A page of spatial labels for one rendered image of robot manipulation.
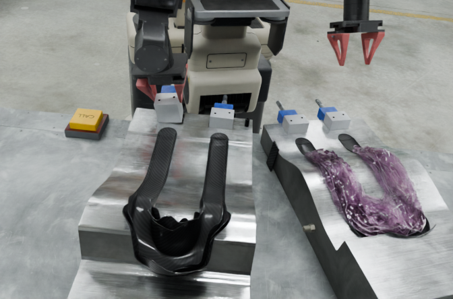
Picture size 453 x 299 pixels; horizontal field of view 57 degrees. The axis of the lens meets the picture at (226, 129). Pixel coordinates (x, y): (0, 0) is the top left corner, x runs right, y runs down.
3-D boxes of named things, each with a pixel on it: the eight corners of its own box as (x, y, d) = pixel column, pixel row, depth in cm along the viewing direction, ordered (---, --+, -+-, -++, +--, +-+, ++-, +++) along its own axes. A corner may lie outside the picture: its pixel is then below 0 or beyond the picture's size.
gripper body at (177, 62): (185, 80, 79) (178, 48, 74) (133, 82, 80) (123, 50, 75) (188, 60, 84) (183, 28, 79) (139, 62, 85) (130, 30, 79)
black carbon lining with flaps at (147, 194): (158, 134, 89) (158, 96, 83) (232, 141, 89) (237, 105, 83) (115, 277, 61) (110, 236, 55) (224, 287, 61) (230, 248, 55)
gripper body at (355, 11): (383, 28, 93) (385, -6, 92) (343, 29, 91) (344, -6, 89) (367, 29, 99) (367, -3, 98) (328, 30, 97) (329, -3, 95)
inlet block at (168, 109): (167, 83, 98) (162, 64, 94) (188, 82, 97) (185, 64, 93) (158, 122, 89) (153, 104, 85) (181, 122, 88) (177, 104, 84)
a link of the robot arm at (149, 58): (183, -21, 71) (132, -28, 69) (188, 13, 63) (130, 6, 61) (174, 38, 79) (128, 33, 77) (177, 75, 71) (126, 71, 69)
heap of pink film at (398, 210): (295, 153, 89) (303, 124, 84) (367, 146, 94) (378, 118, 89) (352, 252, 69) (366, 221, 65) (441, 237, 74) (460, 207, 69)
